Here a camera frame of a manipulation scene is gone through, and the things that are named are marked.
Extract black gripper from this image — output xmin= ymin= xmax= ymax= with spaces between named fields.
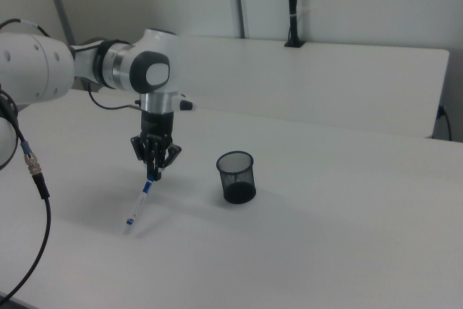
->
xmin=129 ymin=110 xmax=183 ymax=182

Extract blue and white marker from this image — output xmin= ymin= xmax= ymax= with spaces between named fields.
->
xmin=124 ymin=177 xmax=155 ymax=236

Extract black mesh pen cup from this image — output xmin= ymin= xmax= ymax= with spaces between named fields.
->
xmin=216 ymin=150 xmax=258 ymax=205

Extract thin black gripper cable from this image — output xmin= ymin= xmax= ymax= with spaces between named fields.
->
xmin=88 ymin=82 xmax=143 ymax=111

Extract thick black cable with connector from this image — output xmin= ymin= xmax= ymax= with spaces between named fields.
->
xmin=0 ymin=84 xmax=52 ymax=301

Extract thin black labelled cable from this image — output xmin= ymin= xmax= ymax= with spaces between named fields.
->
xmin=0 ymin=18 xmax=51 ymax=38

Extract black cable with blue plug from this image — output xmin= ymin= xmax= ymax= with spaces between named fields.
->
xmin=436 ymin=104 xmax=453 ymax=142

